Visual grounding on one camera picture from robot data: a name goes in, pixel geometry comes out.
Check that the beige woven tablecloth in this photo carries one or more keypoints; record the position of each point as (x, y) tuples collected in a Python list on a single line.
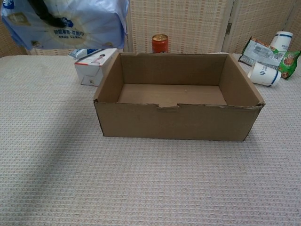
[(150, 169)]

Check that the woven folding screen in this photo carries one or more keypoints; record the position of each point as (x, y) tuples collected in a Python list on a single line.
[(188, 23)]

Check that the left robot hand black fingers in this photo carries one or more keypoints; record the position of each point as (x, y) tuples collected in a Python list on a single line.
[(48, 17)]

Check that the white paper cup blue band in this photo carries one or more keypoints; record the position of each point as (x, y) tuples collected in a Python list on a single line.
[(264, 74), (281, 42)]

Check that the green snack bag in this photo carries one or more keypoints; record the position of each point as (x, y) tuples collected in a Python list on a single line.
[(270, 56)]

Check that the open brown cardboard box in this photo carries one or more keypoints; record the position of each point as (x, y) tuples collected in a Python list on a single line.
[(178, 99)]

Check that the blue white plastic package bag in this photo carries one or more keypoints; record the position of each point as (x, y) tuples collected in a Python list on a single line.
[(68, 23)]

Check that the orange drink can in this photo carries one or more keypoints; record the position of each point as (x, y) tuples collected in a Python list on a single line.
[(160, 44)]

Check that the blue toothpaste tube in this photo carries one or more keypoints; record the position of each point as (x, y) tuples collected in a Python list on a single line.
[(81, 52)]

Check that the white product box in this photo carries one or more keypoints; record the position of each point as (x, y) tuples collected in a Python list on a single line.
[(94, 68)]

